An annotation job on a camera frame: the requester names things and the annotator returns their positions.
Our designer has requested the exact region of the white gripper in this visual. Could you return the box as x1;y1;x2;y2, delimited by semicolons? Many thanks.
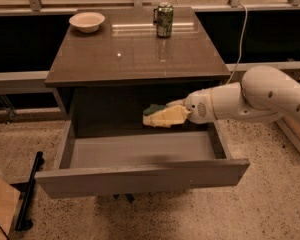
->
143;88;216;128

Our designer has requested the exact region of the green and yellow sponge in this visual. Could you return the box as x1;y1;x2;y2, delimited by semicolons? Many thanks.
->
143;104;166;116

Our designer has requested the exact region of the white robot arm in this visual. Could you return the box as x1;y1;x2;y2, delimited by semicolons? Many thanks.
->
143;65;300;128

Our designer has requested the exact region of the grey cabinet with glossy top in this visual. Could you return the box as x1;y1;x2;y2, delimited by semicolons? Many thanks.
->
46;7;229;137

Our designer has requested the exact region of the open grey top drawer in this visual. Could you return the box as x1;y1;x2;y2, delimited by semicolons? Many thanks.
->
34;89;251;200

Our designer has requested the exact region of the green soda can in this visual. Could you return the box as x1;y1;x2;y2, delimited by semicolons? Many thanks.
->
153;2;174;38

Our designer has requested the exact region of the white bowl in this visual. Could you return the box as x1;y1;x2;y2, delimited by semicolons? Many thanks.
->
69;12;105;33

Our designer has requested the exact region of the black bar on floor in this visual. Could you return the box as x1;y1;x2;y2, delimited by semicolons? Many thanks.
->
15;151;44;231

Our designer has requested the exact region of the cardboard box at left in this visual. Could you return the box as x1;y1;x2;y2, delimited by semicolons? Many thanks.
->
0;178;20;240

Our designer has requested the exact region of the white cable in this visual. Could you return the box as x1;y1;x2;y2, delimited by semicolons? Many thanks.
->
225;2;249;85

